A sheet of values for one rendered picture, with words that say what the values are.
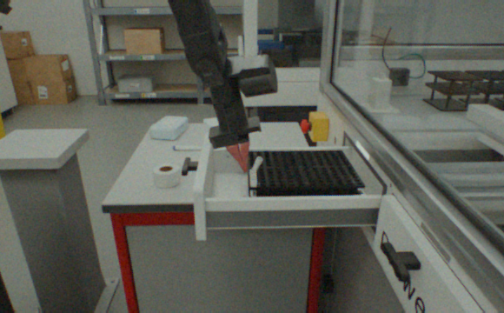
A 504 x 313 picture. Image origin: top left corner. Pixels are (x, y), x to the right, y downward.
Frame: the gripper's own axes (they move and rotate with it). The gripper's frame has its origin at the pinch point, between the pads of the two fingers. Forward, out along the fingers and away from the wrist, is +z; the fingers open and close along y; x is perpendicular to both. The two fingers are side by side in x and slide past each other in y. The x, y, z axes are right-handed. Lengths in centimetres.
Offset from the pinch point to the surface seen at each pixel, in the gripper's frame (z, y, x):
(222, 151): 0.4, 5.0, -12.9
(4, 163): -2, 77, -42
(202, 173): -3.8, 7.4, 6.8
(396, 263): 4.3, -18.4, 31.6
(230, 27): -3, 3, -423
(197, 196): -2.4, 8.2, 13.0
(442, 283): 4.1, -21.8, 36.8
